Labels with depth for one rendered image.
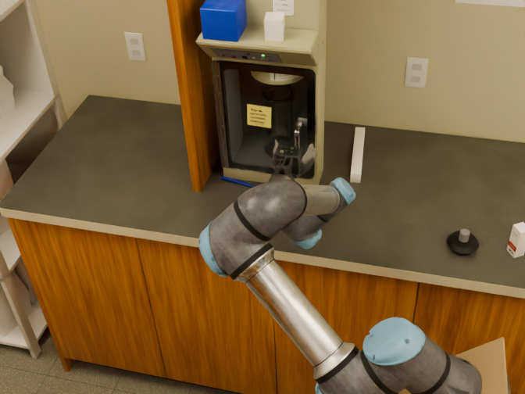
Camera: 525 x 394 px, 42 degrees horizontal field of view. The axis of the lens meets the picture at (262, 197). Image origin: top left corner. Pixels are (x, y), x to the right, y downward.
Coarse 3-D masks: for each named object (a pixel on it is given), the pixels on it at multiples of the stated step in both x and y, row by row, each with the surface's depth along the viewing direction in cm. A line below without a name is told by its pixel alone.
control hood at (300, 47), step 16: (256, 32) 189; (288, 32) 189; (304, 32) 188; (208, 48) 192; (224, 48) 189; (240, 48) 187; (256, 48) 184; (272, 48) 183; (288, 48) 182; (304, 48) 181; (304, 64) 193
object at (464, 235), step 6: (456, 234) 202; (462, 234) 198; (468, 234) 198; (450, 240) 201; (456, 240) 200; (462, 240) 199; (468, 240) 200; (474, 240) 200; (450, 246) 200; (456, 246) 199; (462, 246) 198; (468, 246) 198; (474, 246) 198; (456, 252) 200; (462, 252) 198; (468, 252) 198
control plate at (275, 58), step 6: (216, 48) 190; (216, 54) 196; (222, 54) 195; (228, 54) 194; (234, 54) 193; (240, 54) 192; (246, 54) 191; (252, 54) 190; (258, 54) 189; (264, 54) 188; (270, 54) 187; (276, 54) 186; (258, 60) 196; (264, 60) 195; (276, 60) 193
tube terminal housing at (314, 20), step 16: (256, 0) 188; (304, 0) 184; (320, 0) 185; (256, 16) 191; (288, 16) 189; (304, 16) 187; (320, 16) 188; (320, 32) 191; (320, 48) 195; (272, 64) 200; (288, 64) 198; (320, 64) 199; (320, 80) 203; (320, 96) 207; (320, 112) 211; (320, 128) 215; (320, 144) 220; (320, 160) 225; (224, 176) 232; (240, 176) 230; (256, 176) 229; (320, 176) 230
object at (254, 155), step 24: (240, 72) 203; (264, 72) 200; (288, 72) 198; (312, 72) 196; (240, 96) 208; (264, 96) 206; (288, 96) 204; (312, 96) 202; (240, 120) 214; (288, 120) 209; (312, 120) 207; (240, 144) 220; (264, 144) 218; (288, 144) 215; (240, 168) 227; (264, 168) 224; (312, 168) 219
